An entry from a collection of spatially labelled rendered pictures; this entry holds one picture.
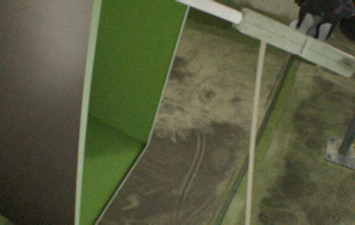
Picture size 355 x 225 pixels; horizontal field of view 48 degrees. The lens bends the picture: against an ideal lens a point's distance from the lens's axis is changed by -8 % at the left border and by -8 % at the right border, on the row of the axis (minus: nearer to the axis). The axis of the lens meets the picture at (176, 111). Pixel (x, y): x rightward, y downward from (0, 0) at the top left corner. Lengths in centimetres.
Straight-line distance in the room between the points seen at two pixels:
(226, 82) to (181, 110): 40
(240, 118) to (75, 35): 192
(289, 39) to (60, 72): 46
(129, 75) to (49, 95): 75
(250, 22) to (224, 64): 209
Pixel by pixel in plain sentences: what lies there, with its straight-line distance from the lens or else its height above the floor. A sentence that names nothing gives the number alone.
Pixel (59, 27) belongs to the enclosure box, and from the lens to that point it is 71.
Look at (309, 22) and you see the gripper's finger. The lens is 94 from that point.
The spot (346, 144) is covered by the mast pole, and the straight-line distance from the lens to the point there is 249.
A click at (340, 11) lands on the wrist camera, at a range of 88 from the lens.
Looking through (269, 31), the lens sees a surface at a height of 133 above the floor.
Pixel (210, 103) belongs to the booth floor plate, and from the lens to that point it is 259.
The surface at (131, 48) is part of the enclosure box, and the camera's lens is 148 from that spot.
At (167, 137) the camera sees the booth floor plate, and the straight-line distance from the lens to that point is 237.
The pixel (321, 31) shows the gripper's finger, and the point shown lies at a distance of 97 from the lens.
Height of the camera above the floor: 177
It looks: 43 degrees down
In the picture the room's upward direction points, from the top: 3 degrees clockwise
